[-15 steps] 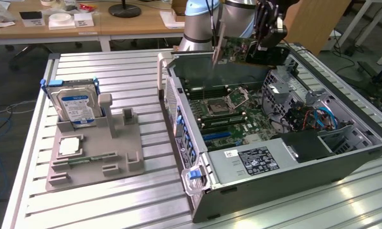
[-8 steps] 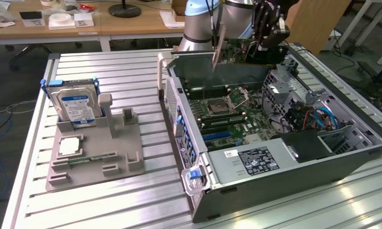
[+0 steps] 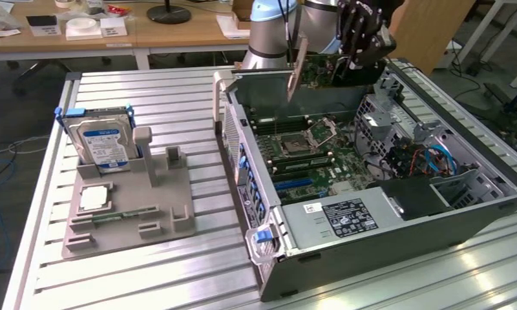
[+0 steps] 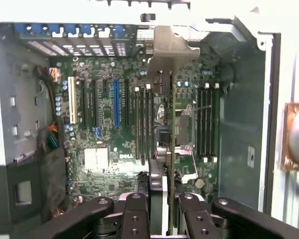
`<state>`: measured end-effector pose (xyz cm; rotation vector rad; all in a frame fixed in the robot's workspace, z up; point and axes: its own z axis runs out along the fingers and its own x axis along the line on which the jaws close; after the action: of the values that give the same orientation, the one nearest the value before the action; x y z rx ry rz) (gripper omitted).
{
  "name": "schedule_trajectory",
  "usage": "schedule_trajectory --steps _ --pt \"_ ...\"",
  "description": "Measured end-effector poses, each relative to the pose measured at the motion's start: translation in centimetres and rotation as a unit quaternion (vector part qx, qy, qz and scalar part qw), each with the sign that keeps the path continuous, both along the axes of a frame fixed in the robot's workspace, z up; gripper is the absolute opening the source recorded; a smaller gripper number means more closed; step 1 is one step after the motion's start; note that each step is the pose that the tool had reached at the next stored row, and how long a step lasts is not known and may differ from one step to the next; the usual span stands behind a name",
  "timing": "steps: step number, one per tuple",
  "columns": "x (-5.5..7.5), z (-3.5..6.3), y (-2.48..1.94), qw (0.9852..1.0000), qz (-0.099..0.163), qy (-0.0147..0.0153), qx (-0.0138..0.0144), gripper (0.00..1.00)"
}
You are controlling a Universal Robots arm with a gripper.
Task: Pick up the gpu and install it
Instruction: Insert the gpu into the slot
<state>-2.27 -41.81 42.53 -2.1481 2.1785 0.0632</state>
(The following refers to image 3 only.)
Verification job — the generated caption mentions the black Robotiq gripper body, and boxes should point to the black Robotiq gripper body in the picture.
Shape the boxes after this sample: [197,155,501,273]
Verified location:
[352,0,398,66]

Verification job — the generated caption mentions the green graphics card metal bracket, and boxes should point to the green graphics card metal bracket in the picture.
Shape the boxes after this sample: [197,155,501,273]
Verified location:
[285,34,386,103]

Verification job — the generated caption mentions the perforated metal disk bay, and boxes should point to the perforated metal disk bay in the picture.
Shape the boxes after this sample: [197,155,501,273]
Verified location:
[352,93,404,156]

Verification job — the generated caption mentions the brown cardboard box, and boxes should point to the brown cardboard box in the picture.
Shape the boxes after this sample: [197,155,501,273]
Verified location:
[232,0,254,22]

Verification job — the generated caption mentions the white paper stack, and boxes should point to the white paper stack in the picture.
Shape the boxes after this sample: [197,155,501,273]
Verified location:
[216,14,252,39]

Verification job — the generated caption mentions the metal socket cover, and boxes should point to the metal socket cover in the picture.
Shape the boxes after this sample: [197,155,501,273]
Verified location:
[305,116,342,150]

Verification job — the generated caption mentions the CPU socket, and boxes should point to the CPU socket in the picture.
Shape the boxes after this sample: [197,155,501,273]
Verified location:
[278,132,316,158]

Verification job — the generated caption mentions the wooden desk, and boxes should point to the wooden desk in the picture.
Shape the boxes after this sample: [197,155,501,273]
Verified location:
[0,0,253,70]

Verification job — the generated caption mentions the green motherboard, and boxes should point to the green motherboard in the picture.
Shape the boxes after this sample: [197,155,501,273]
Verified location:
[245,109,384,203]

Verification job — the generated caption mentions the black round lamp base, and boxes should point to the black round lamp base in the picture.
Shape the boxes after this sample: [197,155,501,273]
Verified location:
[145,5,193,25]

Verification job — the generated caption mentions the RAM stick white label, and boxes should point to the RAM stick white label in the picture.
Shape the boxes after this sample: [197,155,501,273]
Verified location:
[269,156,333,172]

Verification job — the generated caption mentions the blue expansion slot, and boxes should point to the blue expansion slot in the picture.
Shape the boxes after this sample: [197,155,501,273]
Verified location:
[274,178,312,192]

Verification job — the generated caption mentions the black plastic shroud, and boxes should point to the black plastic shroud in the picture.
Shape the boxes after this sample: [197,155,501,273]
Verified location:
[378,177,453,220]

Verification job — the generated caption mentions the open metal disk bay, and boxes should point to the open metal disk bay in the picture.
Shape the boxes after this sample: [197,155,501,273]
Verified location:
[428,166,510,209]

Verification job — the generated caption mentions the small white labelled box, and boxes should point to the small white labelled box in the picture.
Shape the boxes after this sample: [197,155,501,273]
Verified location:
[98,17,128,38]

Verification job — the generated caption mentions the grey power supply unit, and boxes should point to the grey power supply unit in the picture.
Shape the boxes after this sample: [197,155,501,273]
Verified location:
[280,187,404,251]

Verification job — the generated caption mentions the hard disk blue label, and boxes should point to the hard disk blue label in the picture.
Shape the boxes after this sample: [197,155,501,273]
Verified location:
[66,118,134,171]

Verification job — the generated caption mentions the blue plastic disk caddy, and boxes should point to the blue plastic disk caddy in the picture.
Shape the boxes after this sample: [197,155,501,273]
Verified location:
[53,103,134,162]

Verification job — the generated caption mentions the open black PC case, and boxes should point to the open black PC case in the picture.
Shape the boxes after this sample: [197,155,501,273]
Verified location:
[213,61,517,303]

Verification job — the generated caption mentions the white box black lid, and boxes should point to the white box black lid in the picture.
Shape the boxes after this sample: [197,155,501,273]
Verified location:
[25,15,62,37]

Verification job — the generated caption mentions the grey plastic parts rack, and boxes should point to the grey plastic parts rack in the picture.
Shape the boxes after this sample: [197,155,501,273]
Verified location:
[61,125,198,259]

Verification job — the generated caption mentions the silver CPU chip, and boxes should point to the silver CPU chip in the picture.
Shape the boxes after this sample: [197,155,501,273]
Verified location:
[78,187,112,212]

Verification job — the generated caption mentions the green RAM stick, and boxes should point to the green RAM stick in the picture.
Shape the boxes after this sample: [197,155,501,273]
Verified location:
[92,209,150,223]

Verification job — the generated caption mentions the black cable behind case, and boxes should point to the black cable behind case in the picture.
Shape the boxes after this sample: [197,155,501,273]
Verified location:
[385,56,418,70]

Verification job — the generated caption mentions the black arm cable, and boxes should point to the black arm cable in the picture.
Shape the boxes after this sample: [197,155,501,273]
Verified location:
[277,0,301,62]

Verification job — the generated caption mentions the white desk frame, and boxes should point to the white desk frame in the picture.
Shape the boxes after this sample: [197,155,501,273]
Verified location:
[454,0,517,88]

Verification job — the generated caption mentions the red wire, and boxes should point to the red wire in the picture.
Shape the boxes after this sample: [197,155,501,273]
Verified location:
[406,151,424,177]

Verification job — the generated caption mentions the blue wire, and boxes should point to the blue wire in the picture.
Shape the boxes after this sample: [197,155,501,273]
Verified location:
[425,145,460,177]

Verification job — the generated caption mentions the grey floor cable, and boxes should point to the grey floor cable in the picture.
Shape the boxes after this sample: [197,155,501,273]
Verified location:
[0,135,52,154]

